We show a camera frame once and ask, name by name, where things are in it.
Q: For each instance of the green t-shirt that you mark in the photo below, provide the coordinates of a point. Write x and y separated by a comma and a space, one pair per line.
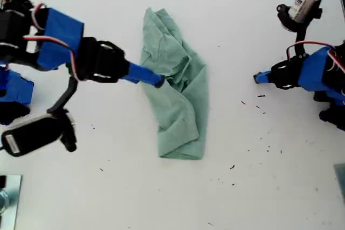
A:
175, 52

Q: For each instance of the black clamp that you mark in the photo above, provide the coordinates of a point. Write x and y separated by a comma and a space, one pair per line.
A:
2, 181

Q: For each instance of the large steel plate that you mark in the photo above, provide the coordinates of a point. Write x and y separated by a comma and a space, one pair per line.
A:
13, 203

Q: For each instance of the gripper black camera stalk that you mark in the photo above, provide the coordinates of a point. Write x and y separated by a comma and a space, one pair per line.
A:
299, 38
67, 95

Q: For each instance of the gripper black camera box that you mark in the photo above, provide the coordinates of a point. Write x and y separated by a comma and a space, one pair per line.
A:
307, 3
29, 135

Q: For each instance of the steel post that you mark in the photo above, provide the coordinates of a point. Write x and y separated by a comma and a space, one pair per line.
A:
3, 201

